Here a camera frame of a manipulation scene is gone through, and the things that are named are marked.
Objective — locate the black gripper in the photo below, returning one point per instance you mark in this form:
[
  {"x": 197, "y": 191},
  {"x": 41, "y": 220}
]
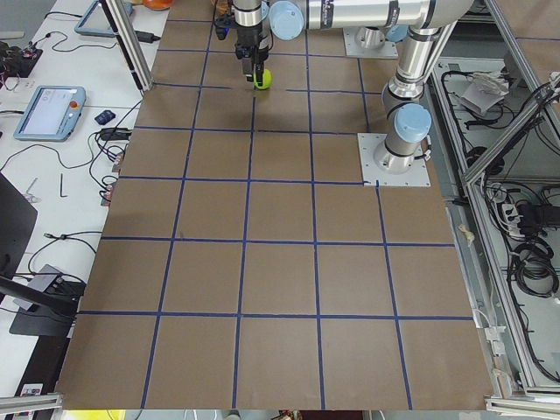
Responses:
[{"x": 248, "y": 38}]

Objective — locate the green apple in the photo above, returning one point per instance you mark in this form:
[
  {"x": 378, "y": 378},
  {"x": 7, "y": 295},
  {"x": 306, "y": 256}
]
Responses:
[{"x": 266, "y": 82}]

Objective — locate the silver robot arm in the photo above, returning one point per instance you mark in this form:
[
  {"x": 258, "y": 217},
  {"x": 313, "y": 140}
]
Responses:
[
  {"x": 285, "y": 20},
  {"x": 430, "y": 24}
]

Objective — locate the wicker basket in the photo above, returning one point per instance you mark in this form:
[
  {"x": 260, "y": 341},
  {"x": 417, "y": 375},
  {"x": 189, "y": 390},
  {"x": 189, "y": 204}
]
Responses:
[{"x": 222, "y": 6}]

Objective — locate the black power adapter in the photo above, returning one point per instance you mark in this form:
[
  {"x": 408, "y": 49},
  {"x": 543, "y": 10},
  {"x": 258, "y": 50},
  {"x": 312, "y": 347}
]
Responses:
[{"x": 147, "y": 37}]

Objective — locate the dark blue pouch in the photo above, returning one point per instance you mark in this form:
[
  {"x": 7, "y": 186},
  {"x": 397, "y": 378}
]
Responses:
[{"x": 105, "y": 117}]

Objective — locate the blue teach pendant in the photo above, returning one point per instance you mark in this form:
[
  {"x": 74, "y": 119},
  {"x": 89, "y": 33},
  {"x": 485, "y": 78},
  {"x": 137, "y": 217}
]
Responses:
[
  {"x": 52, "y": 114},
  {"x": 94, "y": 22}
]

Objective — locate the black allen key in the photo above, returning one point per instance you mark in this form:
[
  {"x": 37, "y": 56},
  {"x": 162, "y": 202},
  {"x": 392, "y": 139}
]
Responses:
[{"x": 61, "y": 186}]

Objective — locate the grey usb hub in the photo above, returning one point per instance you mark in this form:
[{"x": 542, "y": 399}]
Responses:
[{"x": 51, "y": 284}]

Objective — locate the white power strip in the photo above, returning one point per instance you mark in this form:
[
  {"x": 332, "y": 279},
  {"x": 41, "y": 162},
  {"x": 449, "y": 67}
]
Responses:
[{"x": 509, "y": 219}]

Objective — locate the black monitor stand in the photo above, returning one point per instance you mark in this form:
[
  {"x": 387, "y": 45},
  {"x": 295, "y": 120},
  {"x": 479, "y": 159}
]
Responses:
[{"x": 18, "y": 219}]

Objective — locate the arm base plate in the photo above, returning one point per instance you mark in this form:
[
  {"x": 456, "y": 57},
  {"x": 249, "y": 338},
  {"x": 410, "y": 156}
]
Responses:
[
  {"x": 379, "y": 167},
  {"x": 364, "y": 42}
]

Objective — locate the aluminium frame post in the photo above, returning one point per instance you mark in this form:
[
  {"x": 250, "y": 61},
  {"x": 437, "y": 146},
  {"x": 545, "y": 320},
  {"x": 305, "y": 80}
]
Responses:
[{"x": 127, "y": 40}]

